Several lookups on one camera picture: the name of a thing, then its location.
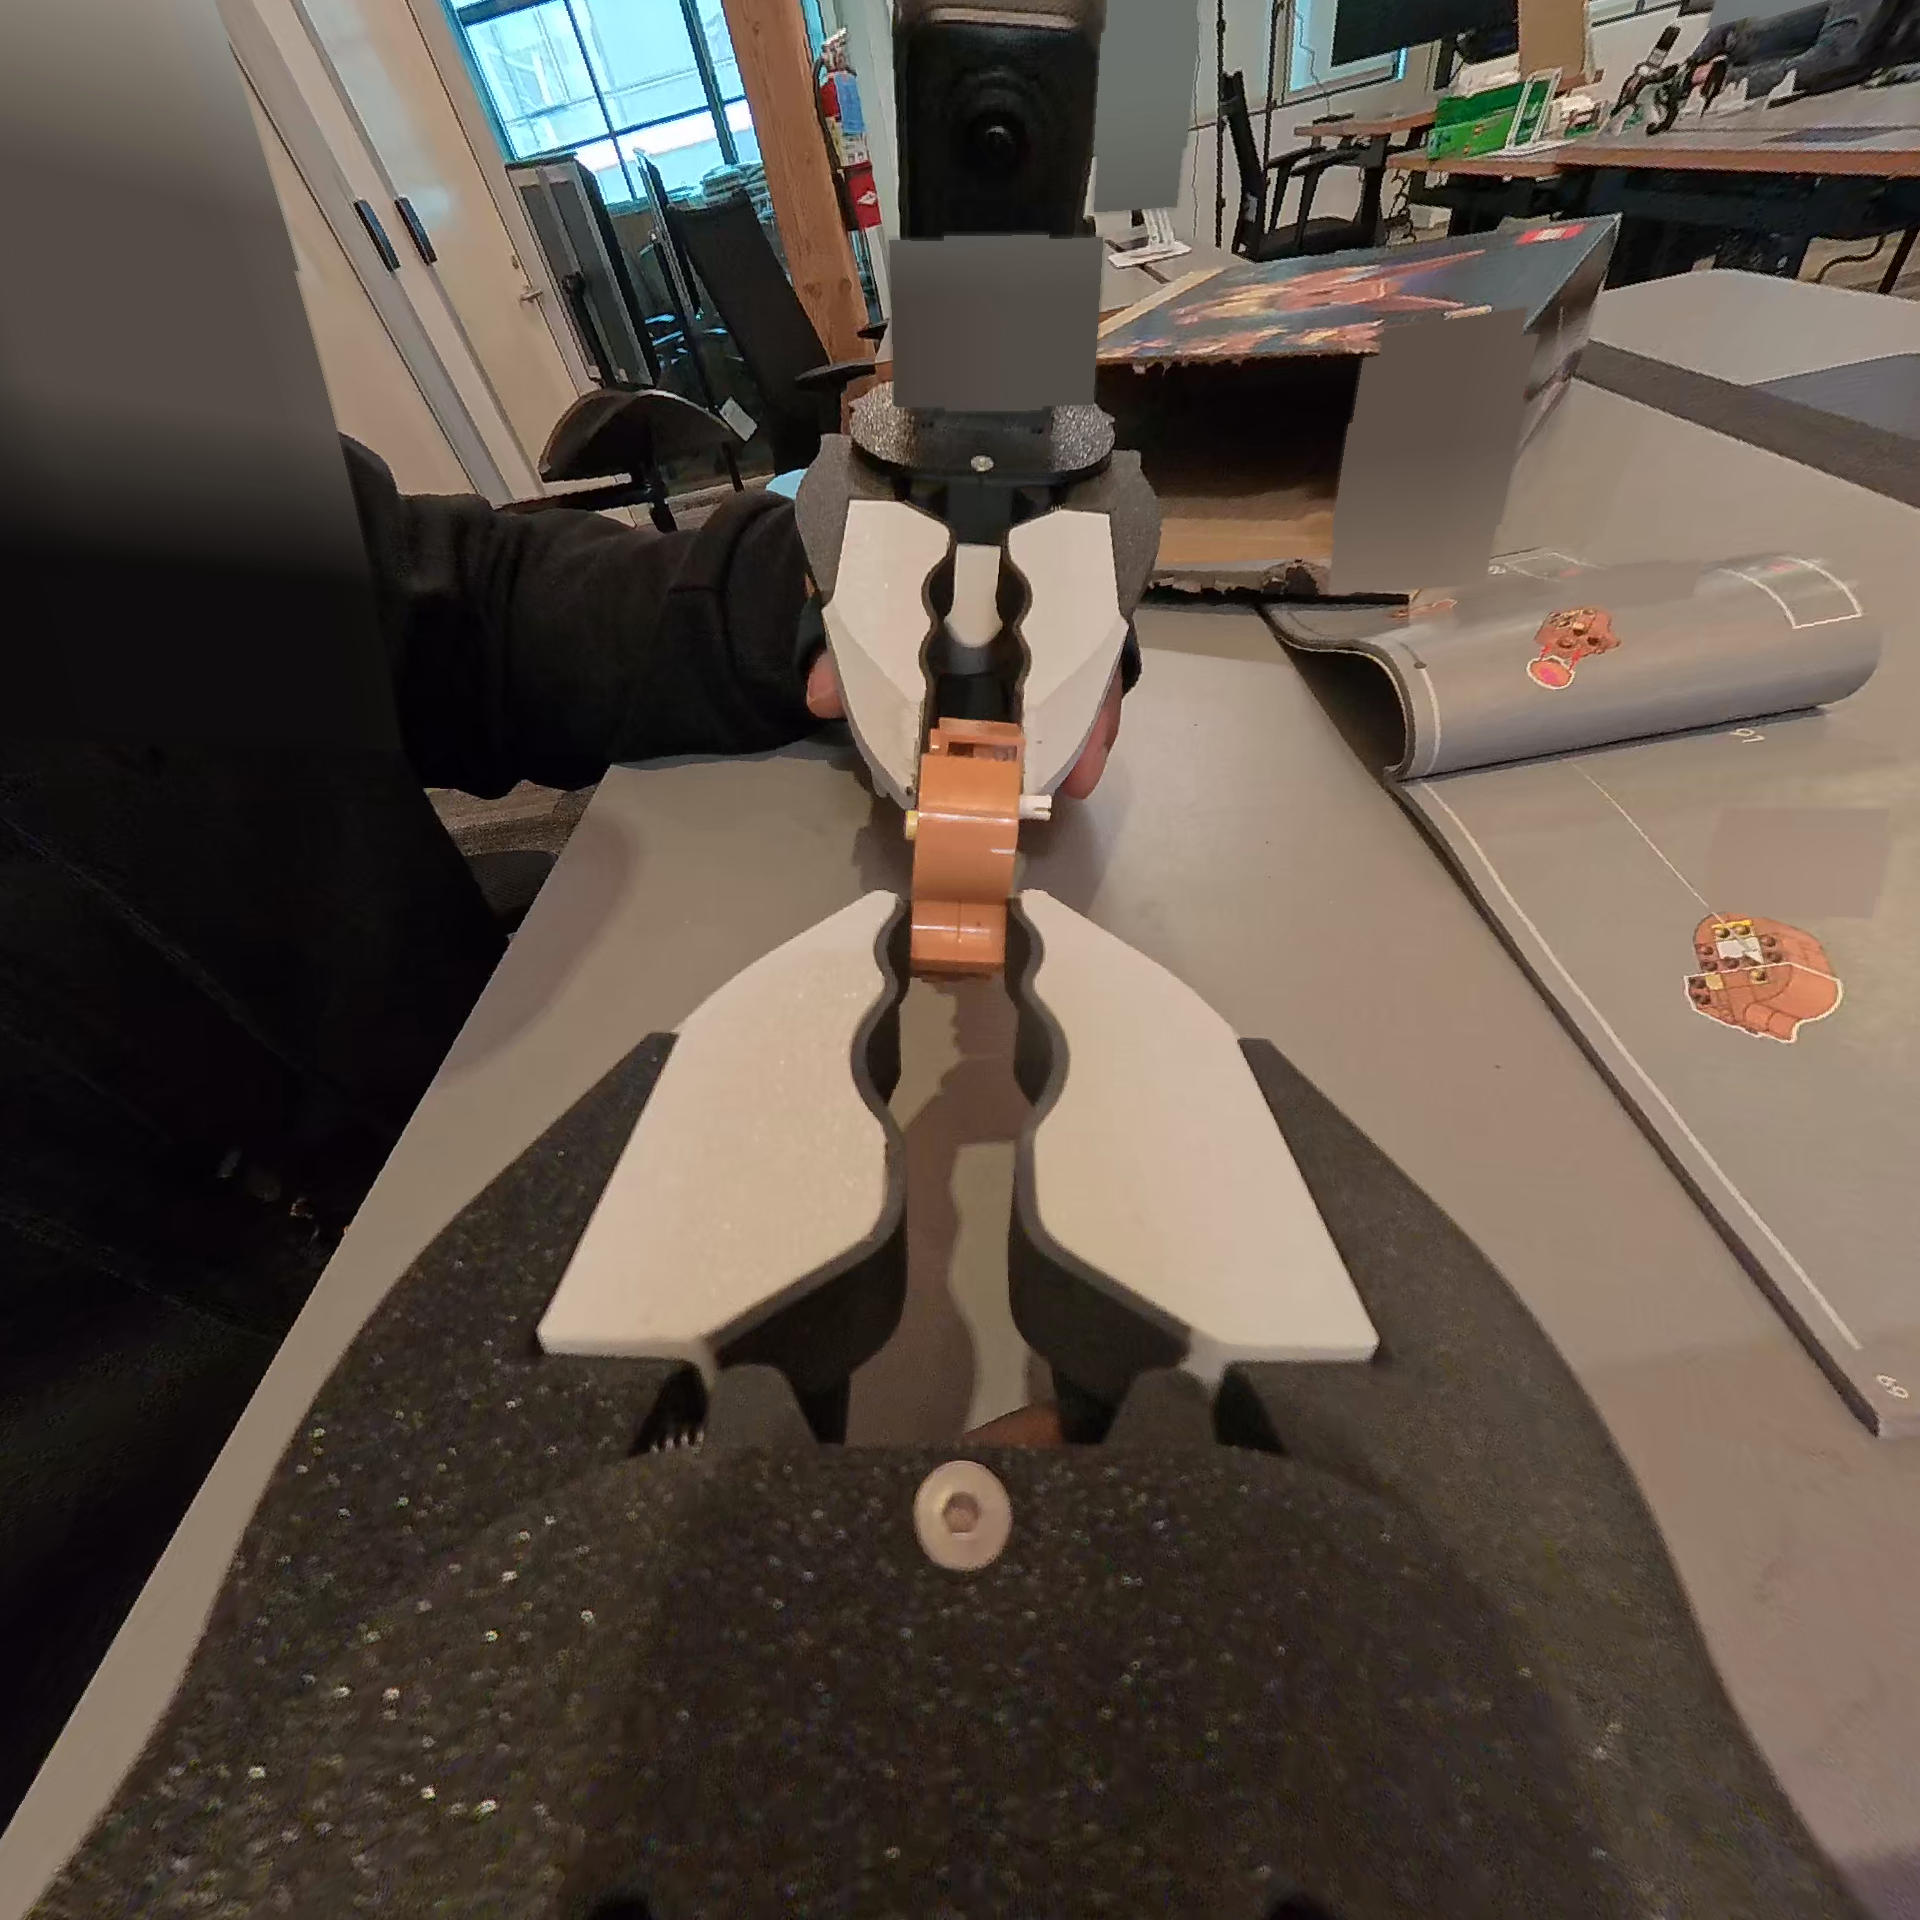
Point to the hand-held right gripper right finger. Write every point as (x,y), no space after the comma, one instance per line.
(1187,1171)

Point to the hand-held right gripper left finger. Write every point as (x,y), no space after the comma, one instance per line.
(735,1156)

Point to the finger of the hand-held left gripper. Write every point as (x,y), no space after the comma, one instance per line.
(887,629)
(1070,614)

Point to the brown toy brick model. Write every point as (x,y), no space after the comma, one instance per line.
(960,854)

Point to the person's left forearm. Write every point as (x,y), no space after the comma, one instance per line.
(601,629)

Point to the person's left hand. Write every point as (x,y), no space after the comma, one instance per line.
(1096,750)

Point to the red fire extinguisher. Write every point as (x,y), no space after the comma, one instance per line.
(844,120)

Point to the black office chair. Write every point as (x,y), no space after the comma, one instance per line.
(1290,174)
(721,358)

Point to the printed cardboard box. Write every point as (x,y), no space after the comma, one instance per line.
(1350,403)

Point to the green box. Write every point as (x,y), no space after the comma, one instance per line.
(1493,112)

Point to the grey instruction booklet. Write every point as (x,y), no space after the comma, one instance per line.
(1666,840)

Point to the person's dark clothing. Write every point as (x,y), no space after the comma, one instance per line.
(181,975)

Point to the white cabinet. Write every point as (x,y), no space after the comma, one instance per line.
(405,241)

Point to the wooden desk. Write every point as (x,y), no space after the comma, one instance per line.
(1636,144)

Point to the wooden post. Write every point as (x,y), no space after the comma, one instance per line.
(795,166)

